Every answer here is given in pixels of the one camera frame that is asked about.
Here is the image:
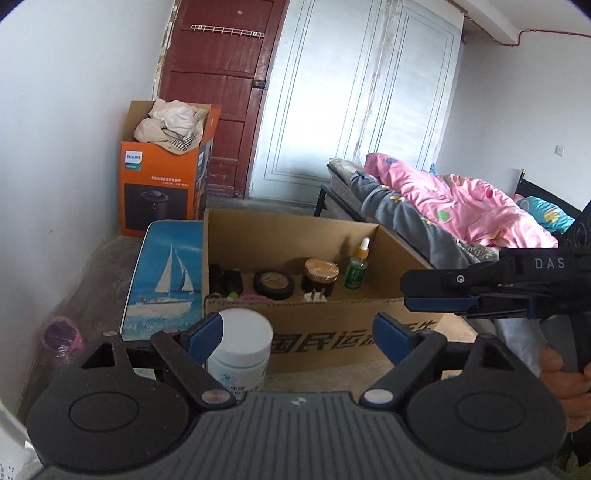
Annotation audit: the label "black bed headboard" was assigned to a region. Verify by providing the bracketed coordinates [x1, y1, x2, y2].
[515, 168, 583, 217]

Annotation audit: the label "purple bagged jar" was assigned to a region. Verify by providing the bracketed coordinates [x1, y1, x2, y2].
[41, 316, 86, 365]

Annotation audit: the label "black bed frame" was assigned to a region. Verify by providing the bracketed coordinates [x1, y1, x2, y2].
[314, 159, 370, 222]

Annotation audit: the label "red wooden door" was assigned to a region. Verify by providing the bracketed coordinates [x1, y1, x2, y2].
[157, 0, 289, 199]

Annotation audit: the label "black tape roll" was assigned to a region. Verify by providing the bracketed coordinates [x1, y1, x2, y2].
[253, 269, 296, 301]

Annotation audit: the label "cream crumpled cloth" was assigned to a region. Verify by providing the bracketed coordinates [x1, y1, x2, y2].
[133, 98, 209, 154]

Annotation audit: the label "orange printed carton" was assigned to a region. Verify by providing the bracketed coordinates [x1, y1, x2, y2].
[120, 100, 222, 238]

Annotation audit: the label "white wire rack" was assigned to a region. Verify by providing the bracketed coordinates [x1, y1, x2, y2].
[191, 24, 265, 38]

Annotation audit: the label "red wall pipe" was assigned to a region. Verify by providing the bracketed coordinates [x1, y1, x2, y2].
[462, 16, 591, 47]

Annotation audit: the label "person's right hand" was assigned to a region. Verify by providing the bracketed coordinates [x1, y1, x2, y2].
[538, 346, 591, 435]

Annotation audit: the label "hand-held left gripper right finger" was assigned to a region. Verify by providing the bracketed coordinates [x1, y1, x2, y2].
[360, 312, 515, 409]

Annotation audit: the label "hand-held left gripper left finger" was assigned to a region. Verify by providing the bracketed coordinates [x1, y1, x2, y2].
[82, 311, 237, 412]

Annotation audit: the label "pink quilt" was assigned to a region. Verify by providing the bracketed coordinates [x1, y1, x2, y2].
[365, 153, 559, 250]

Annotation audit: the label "black green tube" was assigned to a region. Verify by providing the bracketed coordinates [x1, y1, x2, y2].
[224, 269, 244, 298]

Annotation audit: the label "white foam box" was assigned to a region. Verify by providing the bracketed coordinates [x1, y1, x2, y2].
[0, 397, 42, 480]

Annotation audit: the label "green dropper bottle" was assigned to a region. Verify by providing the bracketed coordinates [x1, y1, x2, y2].
[344, 237, 372, 291]

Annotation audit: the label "gold lid cream jar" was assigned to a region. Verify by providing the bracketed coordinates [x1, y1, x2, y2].
[301, 257, 340, 297]

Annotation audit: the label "grey blanket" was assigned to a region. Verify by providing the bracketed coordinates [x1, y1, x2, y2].
[348, 171, 546, 370]

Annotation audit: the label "white pill bottle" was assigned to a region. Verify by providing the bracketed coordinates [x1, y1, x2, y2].
[205, 308, 274, 393]

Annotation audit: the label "white double door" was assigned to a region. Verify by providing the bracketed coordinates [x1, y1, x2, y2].
[249, 0, 465, 206]

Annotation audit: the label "blue patterned pillow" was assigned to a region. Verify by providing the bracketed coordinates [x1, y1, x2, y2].
[515, 195, 575, 234]

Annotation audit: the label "beach print table mat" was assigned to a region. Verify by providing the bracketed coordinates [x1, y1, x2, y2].
[119, 220, 462, 393]

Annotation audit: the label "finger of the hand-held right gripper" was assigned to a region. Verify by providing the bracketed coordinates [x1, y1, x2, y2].
[399, 269, 541, 320]

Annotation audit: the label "brown cardboard box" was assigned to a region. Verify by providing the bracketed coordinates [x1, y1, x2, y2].
[202, 209, 444, 374]

